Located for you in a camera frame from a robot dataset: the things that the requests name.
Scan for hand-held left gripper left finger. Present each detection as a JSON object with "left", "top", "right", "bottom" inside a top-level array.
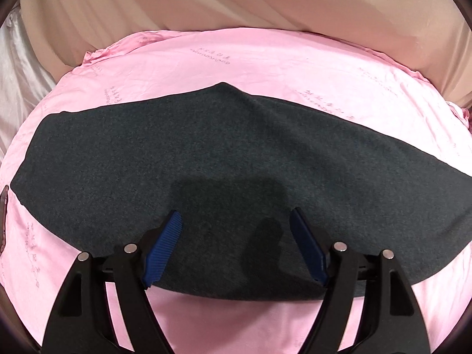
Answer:
[{"left": 42, "top": 210, "right": 182, "bottom": 354}]

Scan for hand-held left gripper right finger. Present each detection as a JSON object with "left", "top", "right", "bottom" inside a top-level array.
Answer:
[{"left": 289, "top": 207, "right": 428, "bottom": 354}]

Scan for dark grey pants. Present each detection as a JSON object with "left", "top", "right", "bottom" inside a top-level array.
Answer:
[{"left": 10, "top": 81, "right": 472, "bottom": 301}]

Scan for dark brown object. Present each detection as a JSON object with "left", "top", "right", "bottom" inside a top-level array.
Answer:
[{"left": 0, "top": 185, "right": 11, "bottom": 255}]

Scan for pink printed bedsheet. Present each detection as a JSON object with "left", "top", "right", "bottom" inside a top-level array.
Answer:
[{"left": 0, "top": 27, "right": 472, "bottom": 354}]

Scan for crumpled pink cloth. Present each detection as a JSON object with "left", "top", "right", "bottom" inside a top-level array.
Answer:
[{"left": 446, "top": 99, "right": 472, "bottom": 133}]

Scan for white satin cloth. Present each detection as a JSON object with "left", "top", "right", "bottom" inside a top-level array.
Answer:
[{"left": 0, "top": 7, "right": 60, "bottom": 155}]

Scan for beige curtain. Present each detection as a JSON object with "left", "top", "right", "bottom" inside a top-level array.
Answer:
[{"left": 18, "top": 0, "right": 472, "bottom": 107}]

